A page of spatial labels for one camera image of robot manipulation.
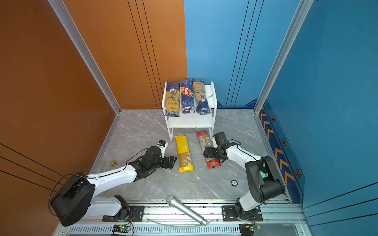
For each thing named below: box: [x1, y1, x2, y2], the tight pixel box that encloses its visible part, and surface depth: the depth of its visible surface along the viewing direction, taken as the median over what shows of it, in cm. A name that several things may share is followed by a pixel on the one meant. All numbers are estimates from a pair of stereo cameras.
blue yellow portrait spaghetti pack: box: [191, 78, 213, 116], surface depth 78 cm
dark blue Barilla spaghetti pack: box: [180, 78, 195, 114], surface depth 79 cm
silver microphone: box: [165, 194, 208, 227], surface depth 75 cm
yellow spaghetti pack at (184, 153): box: [175, 135, 194, 173], surface depth 93 cm
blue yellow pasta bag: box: [164, 81, 181, 118], surface depth 78 cm
